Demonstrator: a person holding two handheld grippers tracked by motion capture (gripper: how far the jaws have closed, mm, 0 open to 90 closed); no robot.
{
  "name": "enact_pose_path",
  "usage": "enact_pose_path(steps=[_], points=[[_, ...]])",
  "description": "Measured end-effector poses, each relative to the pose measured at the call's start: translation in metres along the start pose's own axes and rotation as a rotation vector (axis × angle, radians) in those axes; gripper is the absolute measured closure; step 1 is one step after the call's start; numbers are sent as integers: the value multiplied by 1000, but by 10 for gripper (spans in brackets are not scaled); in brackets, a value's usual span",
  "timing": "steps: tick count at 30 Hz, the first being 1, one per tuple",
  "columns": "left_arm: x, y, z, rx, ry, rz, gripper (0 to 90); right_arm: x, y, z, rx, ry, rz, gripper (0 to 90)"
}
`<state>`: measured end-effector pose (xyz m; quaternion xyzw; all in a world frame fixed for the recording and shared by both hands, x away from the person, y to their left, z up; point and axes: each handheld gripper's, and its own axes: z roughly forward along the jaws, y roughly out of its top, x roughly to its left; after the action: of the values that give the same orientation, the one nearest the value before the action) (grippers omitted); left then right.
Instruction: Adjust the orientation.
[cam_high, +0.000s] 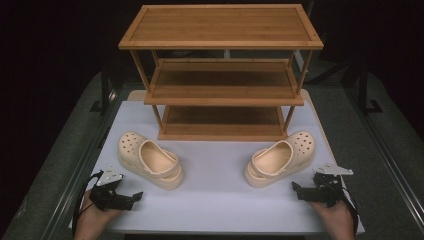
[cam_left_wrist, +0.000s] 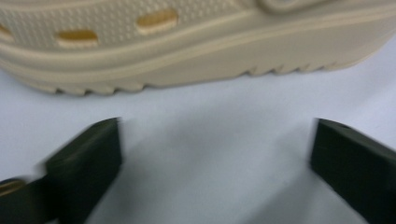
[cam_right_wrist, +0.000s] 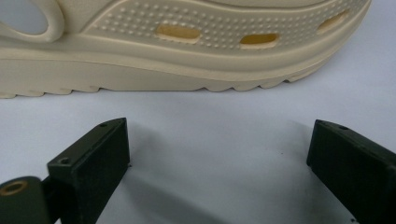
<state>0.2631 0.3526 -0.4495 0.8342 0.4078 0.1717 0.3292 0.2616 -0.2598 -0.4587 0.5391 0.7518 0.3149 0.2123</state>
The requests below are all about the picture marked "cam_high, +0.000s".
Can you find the cream clog shoe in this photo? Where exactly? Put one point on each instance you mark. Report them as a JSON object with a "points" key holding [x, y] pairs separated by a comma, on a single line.
{"points": [[276, 160], [153, 160]]}

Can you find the person's right hand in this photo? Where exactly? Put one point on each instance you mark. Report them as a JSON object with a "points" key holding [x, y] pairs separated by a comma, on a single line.
{"points": [[335, 220]]}

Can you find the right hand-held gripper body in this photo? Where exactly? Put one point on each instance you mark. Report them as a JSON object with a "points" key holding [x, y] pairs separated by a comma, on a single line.
{"points": [[328, 190]]}

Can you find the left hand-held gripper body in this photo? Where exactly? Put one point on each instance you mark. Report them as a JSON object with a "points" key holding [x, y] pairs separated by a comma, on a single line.
{"points": [[106, 196]]}

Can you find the black metal stand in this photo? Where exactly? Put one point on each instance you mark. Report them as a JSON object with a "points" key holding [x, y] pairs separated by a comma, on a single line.
{"points": [[365, 90], [105, 90]]}

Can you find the metal frame rail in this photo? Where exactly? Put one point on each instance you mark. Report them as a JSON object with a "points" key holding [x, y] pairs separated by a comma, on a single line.
{"points": [[83, 160], [386, 156]]}

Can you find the person's left hand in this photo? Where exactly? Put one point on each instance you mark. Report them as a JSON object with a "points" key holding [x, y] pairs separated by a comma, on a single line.
{"points": [[91, 220]]}

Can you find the wooden three-tier shoe rack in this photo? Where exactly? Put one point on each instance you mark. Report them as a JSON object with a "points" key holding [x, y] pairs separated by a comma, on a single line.
{"points": [[220, 28]]}

